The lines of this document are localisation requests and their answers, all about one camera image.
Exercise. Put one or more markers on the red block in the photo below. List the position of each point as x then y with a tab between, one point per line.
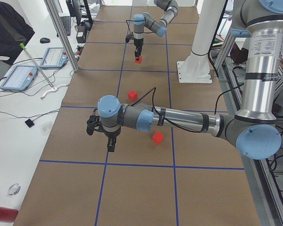
132	95
138	60
158	138

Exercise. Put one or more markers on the black power adapter box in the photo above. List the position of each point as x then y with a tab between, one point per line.
81	34

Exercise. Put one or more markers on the black keyboard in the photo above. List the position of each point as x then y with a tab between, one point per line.
66	22

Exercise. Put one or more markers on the far blue teach pendant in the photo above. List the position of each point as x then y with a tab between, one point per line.
54	57

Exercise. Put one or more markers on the blue teach pendant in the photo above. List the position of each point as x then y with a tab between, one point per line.
54	57
20	78

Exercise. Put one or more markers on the small black square device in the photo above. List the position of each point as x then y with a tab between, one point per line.
29	123

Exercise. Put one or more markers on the black computer mouse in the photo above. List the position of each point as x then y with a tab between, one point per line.
44	40

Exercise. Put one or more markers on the white round tape roll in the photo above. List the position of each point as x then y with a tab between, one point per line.
13	189

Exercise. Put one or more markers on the near blue teach pendant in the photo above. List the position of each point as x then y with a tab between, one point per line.
20	78

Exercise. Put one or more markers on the metal rod green tip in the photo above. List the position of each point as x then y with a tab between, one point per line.
38	67

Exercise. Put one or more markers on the person in dark jacket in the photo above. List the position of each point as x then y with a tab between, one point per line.
13	31

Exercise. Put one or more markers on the red object at corner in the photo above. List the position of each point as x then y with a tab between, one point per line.
8	215

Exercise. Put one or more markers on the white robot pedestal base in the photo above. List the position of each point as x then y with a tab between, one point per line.
196	69

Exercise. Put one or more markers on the aluminium frame post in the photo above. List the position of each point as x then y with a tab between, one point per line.
53	12

